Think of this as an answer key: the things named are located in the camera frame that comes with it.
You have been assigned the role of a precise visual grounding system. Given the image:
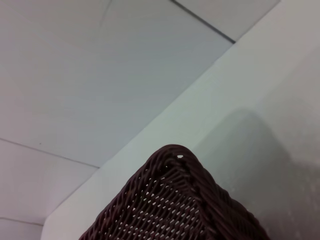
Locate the dark brown woven basket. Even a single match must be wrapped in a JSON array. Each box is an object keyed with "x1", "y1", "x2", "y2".
[{"x1": 78, "y1": 143, "x2": 272, "y2": 240}]

